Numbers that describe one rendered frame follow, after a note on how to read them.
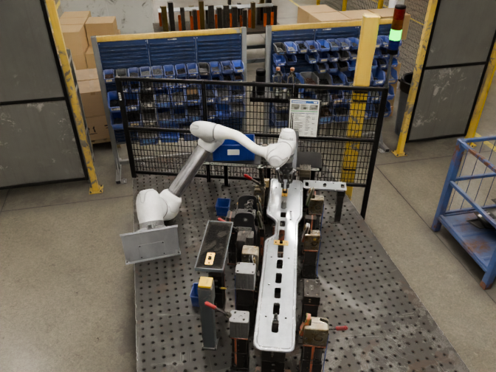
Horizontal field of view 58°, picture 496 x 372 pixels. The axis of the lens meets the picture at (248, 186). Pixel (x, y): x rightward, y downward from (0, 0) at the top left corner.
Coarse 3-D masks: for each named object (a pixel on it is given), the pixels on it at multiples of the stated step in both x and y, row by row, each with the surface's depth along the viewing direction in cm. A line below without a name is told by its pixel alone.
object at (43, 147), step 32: (0, 0) 358; (32, 0) 363; (0, 32) 371; (32, 32) 376; (0, 64) 384; (32, 64) 390; (64, 64) 393; (0, 96) 400; (32, 96) 406; (64, 96) 411; (0, 128) 416; (32, 128) 422; (64, 128) 429; (0, 160) 433; (32, 160) 440; (64, 160) 449; (96, 192) 470
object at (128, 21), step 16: (64, 0) 797; (80, 0) 802; (96, 0) 808; (112, 0) 814; (128, 0) 819; (144, 0) 825; (96, 16) 822; (128, 16) 835; (144, 16) 841; (128, 32) 850; (144, 32) 856
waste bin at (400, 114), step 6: (402, 78) 544; (408, 78) 559; (402, 84) 539; (408, 84) 530; (402, 90) 542; (408, 90) 533; (402, 96) 547; (402, 102) 550; (402, 108) 553; (402, 114) 556; (396, 120) 572; (402, 120) 559; (396, 126) 574; (396, 132) 576
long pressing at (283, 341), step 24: (288, 192) 297; (288, 216) 275; (288, 240) 257; (264, 264) 240; (288, 264) 241; (264, 288) 227; (288, 288) 227; (264, 312) 214; (288, 312) 214; (264, 336) 203; (288, 336) 203
